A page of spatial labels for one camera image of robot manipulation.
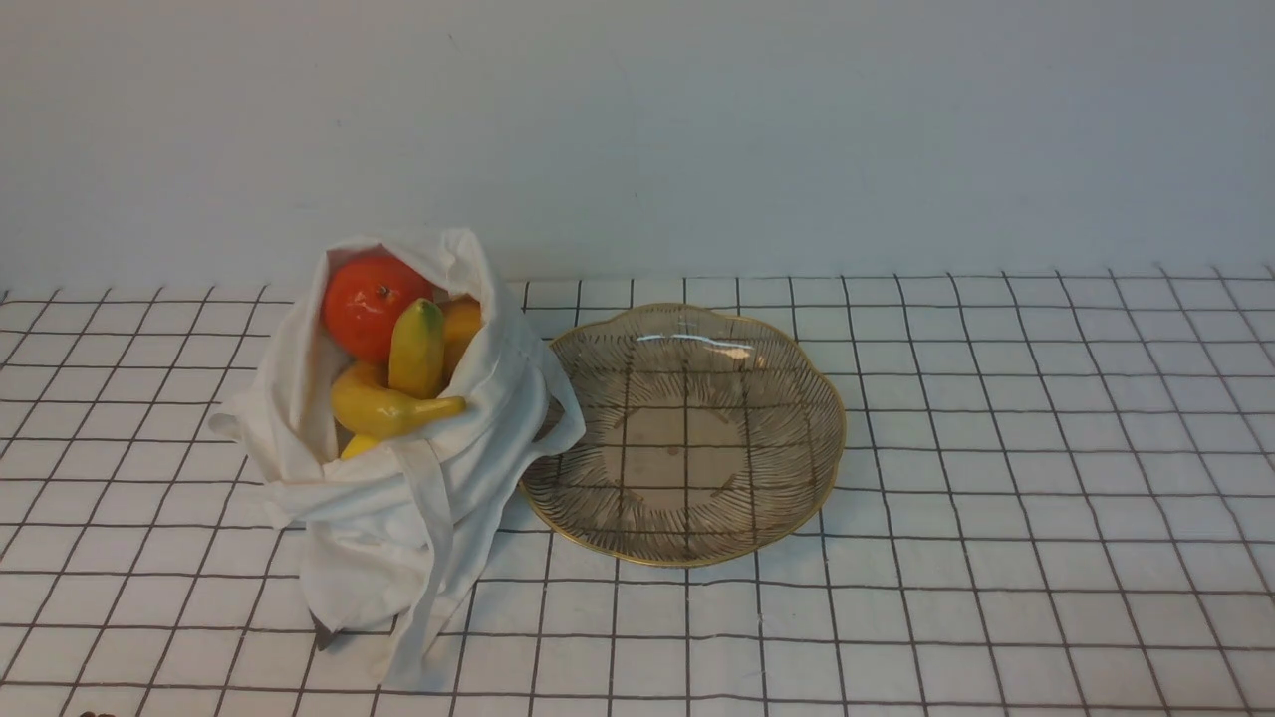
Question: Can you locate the white cloth bag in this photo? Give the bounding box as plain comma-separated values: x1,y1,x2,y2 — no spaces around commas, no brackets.
208,228,587,690

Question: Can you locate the glass plate with gold rim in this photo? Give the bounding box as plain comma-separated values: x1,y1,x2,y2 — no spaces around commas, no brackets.
520,302,848,568

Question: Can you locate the long yellow banana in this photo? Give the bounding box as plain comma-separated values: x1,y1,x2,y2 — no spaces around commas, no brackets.
388,299,445,399

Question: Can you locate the orange-yellow mango fruit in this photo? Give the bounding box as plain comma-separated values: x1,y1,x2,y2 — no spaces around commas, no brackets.
440,296,485,379

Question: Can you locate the white grid tablecloth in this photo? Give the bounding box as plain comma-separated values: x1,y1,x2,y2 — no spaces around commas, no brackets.
1,265,1274,716

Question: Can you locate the red-orange tomato fruit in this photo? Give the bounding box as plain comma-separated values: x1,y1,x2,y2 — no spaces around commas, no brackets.
323,253,434,364

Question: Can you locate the curved yellow banana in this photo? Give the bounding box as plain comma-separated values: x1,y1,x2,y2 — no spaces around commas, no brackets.
329,361,468,441

